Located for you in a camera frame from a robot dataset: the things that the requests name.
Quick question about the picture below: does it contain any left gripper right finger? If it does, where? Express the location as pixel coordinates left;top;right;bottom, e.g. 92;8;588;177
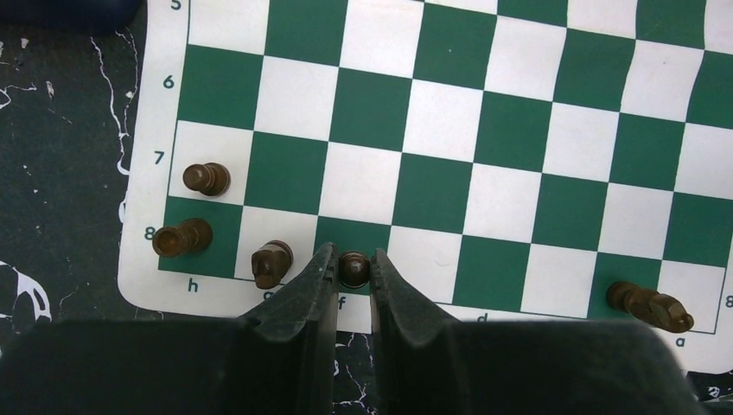
370;250;704;414

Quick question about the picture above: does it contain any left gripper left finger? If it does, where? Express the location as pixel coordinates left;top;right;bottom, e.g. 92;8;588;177
1;242;339;414

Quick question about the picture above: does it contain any brown knight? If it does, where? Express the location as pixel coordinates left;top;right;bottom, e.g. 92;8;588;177
252;239;294;290

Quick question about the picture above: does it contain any brown bishop chess piece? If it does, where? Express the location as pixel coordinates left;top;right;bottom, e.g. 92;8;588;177
339;251;371;290

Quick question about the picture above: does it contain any brown rook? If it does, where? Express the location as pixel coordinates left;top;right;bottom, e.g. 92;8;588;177
606;281;695;334
151;218;214;258

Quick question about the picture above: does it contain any brown pawn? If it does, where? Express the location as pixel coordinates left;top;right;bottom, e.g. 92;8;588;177
182;163;231;197

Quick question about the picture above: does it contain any green white chess board mat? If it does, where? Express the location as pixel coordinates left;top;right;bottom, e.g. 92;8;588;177
118;1;732;373

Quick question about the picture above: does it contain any dark blue plastic bin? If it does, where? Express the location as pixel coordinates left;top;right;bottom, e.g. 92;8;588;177
1;0;143;30

